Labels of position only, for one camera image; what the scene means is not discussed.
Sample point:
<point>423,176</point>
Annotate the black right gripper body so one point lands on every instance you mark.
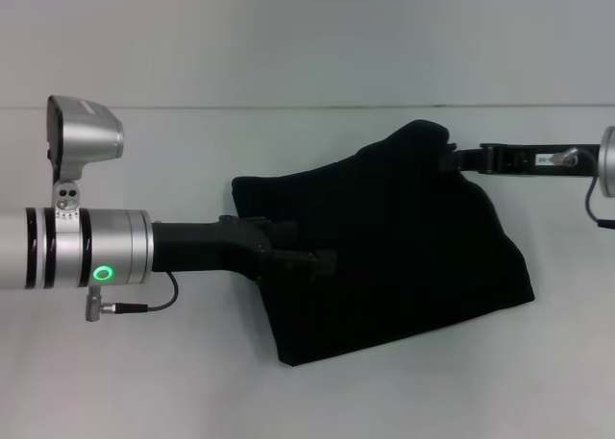
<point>538,160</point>

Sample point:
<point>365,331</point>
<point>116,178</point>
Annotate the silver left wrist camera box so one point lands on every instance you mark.
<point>81,136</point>

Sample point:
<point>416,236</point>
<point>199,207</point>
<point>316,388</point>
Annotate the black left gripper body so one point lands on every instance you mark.
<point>206,249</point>

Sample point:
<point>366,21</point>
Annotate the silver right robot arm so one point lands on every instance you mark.
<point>607,160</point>

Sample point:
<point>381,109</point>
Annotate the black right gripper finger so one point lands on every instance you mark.
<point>463,159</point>

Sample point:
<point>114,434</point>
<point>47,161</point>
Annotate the black t-shirt with FREE print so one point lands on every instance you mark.
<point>394,247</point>

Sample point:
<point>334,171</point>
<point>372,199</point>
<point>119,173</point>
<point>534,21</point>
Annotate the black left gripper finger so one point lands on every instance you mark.
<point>302,263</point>
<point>283,231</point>

